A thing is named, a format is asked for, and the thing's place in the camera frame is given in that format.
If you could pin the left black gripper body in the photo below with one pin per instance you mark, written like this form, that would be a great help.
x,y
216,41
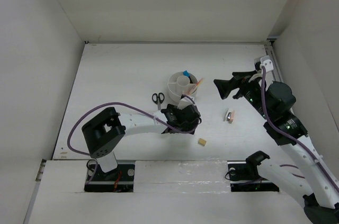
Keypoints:
x,y
188,126

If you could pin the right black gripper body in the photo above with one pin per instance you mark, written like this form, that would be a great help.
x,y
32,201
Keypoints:
x,y
252,91

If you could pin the thin yellow highlighter pen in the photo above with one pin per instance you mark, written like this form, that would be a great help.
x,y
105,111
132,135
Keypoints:
x,y
194,87

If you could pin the tan eraser block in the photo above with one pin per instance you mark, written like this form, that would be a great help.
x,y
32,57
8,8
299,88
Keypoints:
x,y
202,142

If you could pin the pink mini stapler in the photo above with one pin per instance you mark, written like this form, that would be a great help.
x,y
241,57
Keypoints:
x,y
229,116

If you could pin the black handled scissors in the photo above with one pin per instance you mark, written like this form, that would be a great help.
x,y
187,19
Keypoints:
x,y
158,99

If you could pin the blue capped black highlighter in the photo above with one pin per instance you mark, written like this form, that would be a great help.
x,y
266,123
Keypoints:
x,y
186,73

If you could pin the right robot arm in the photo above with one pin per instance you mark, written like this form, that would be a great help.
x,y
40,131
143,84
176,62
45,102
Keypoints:
x,y
316,190

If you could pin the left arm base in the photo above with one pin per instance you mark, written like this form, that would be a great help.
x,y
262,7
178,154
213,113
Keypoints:
x,y
119,180

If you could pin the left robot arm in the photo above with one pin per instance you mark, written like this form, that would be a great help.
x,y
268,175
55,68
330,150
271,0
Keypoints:
x,y
103,132

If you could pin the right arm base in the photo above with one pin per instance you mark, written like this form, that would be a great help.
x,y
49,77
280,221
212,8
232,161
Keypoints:
x,y
244,177

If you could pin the white round divided organizer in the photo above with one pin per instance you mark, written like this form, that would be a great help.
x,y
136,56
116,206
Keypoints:
x,y
179,84

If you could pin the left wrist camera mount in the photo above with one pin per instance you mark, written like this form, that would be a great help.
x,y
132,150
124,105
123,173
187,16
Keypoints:
x,y
186,101

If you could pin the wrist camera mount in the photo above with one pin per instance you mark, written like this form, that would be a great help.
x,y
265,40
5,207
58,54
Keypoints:
x,y
186,101
265,62

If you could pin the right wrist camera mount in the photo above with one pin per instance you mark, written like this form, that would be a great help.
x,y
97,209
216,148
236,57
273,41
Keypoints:
x,y
265,62

